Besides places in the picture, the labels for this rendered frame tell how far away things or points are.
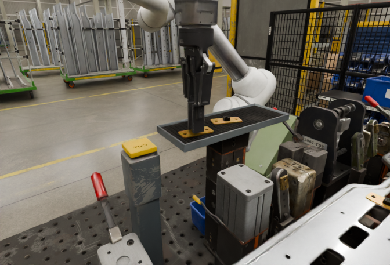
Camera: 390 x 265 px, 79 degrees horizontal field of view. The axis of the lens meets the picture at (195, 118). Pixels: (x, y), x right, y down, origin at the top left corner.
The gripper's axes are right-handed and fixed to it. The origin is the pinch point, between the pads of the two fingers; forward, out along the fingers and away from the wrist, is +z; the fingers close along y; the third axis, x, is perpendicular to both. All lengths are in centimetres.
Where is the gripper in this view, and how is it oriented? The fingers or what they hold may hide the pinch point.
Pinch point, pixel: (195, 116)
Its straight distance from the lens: 57.4
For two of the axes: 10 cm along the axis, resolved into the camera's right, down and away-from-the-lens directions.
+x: 8.9, -1.5, 4.2
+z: 0.0, 9.4, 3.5
